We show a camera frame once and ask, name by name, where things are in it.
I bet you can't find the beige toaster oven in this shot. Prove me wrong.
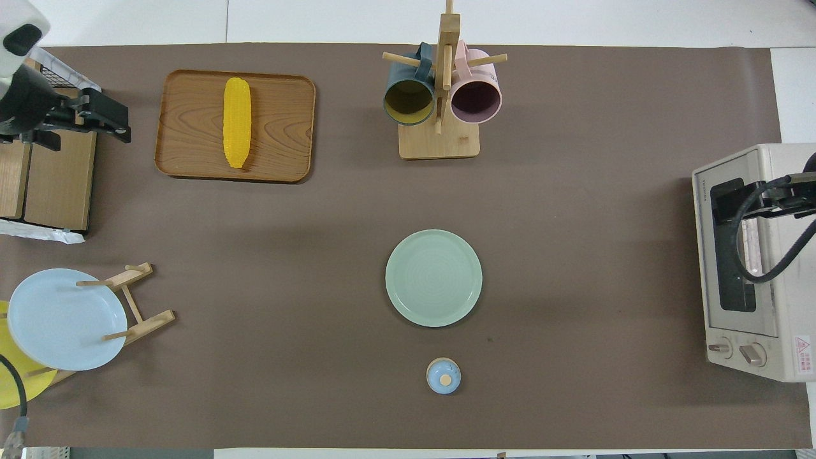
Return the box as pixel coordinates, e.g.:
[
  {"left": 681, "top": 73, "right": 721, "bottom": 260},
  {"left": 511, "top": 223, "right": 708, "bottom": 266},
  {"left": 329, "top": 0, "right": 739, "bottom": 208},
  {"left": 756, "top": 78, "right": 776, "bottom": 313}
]
[{"left": 692, "top": 143, "right": 816, "bottom": 383}]

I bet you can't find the wooden mug rack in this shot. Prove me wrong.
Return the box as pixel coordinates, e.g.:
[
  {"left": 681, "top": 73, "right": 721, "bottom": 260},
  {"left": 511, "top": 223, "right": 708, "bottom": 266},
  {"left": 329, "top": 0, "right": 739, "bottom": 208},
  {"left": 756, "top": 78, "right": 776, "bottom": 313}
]
[{"left": 381, "top": 0, "right": 509, "bottom": 160}]

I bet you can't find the yellow plate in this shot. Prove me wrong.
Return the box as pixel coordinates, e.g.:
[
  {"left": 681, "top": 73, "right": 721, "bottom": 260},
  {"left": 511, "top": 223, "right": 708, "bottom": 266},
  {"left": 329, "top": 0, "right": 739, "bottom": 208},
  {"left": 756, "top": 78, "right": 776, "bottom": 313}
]
[{"left": 0, "top": 300, "right": 58, "bottom": 410}]

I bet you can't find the brown wooden tray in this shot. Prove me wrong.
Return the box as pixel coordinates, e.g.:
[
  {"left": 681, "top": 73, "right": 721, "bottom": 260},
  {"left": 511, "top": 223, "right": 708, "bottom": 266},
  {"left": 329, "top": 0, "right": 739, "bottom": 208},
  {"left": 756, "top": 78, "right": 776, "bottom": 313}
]
[{"left": 154, "top": 69, "right": 317, "bottom": 184}]

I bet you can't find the toaster oven glass door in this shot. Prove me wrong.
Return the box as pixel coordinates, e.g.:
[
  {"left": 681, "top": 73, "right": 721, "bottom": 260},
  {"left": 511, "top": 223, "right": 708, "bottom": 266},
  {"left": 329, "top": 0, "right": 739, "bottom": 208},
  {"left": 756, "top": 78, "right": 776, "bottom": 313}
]
[{"left": 692, "top": 150, "right": 780, "bottom": 337}]

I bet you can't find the light green plate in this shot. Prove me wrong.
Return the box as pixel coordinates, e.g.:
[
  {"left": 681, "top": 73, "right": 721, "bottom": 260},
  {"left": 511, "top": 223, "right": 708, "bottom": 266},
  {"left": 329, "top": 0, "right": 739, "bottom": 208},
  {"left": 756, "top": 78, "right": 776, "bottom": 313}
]
[{"left": 385, "top": 229, "right": 483, "bottom": 328}]

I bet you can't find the stepped wooden shelf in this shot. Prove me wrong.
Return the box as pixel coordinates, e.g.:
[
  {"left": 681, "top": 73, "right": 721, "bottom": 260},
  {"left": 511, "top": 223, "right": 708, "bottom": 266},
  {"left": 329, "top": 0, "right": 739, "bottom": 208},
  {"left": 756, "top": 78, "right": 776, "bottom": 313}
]
[{"left": 0, "top": 57, "right": 101, "bottom": 231}]

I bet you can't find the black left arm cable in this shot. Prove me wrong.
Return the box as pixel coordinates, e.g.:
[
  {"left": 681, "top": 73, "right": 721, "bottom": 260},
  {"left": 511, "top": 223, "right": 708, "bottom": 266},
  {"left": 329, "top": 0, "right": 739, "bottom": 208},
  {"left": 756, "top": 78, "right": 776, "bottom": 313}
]
[{"left": 0, "top": 354, "right": 29, "bottom": 450}]

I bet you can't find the yellow corn cob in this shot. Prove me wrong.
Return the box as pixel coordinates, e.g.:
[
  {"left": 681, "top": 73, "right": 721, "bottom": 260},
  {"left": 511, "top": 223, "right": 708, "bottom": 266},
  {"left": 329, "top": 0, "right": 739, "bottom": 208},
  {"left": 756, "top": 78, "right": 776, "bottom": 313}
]
[{"left": 222, "top": 77, "right": 252, "bottom": 170}]

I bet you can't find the wooden plate rack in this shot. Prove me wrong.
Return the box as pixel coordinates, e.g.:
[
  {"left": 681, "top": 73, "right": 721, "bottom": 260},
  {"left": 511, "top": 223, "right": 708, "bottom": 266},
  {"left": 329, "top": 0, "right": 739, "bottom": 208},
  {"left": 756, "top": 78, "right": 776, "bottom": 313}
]
[{"left": 25, "top": 261, "right": 176, "bottom": 386}]

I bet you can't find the brown table mat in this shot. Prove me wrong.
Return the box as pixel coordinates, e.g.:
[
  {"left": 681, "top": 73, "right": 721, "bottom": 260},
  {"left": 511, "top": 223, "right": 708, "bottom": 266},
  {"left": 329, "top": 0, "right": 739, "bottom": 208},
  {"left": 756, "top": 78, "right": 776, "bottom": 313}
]
[{"left": 0, "top": 43, "right": 810, "bottom": 449}]

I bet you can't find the light blue plate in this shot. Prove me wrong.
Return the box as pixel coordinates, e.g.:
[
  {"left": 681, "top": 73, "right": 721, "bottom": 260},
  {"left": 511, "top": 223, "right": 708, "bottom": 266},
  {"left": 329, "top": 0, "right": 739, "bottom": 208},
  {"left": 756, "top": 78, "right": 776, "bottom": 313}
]
[{"left": 6, "top": 268, "right": 128, "bottom": 372}]

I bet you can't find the black wire basket with cloth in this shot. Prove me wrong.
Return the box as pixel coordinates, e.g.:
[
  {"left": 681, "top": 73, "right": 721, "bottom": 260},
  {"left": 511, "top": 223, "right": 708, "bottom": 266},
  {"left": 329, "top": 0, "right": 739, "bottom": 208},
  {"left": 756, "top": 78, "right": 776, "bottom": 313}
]
[{"left": 0, "top": 45, "right": 103, "bottom": 245}]

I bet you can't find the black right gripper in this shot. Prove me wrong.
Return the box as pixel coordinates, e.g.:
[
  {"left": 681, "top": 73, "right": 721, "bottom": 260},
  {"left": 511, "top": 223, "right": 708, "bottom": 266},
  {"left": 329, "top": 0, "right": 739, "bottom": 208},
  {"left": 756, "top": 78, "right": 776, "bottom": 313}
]
[{"left": 714, "top": 153, "right": 816, "bottom": 224}]

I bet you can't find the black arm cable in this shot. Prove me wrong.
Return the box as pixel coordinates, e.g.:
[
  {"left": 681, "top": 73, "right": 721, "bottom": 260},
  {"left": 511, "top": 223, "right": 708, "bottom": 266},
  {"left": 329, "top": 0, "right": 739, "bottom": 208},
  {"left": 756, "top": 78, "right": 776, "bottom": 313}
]
[
  {"left": 0, "top": 354, "right": 29, "bottom": 450},
  {"left": 734, "top": 175, "right": 816, "bottom": 284}
]

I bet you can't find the pink mug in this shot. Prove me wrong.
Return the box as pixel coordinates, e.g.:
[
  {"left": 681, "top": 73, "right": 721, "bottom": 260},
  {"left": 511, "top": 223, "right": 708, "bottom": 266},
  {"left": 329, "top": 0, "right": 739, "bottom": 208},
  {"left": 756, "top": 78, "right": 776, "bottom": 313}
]
[{"left": 450, "top": 40, "right": 504, "bottom": 125}]

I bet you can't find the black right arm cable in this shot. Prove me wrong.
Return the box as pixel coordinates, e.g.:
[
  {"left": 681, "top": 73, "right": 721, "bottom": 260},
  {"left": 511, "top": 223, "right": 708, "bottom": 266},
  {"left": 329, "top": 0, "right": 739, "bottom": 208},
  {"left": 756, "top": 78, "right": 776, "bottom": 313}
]
[{"left": 734, "top": 175, "right": 816, "bottom": 284}]

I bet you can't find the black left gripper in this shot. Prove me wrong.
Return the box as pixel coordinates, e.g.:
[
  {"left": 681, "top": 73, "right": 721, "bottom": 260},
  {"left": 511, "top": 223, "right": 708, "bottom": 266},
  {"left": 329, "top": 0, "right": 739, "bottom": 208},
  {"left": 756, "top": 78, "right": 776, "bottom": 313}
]
[{"left": 0, "top": 64, "right": 132, "bottom": 152}]

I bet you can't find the dark teal mug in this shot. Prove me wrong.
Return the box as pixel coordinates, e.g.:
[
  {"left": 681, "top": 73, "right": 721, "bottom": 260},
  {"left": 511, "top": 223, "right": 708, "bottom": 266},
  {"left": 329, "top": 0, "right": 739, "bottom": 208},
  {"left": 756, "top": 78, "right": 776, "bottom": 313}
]
[{"left": 382, "top": 42, "right": 437, "bottom": 126}]

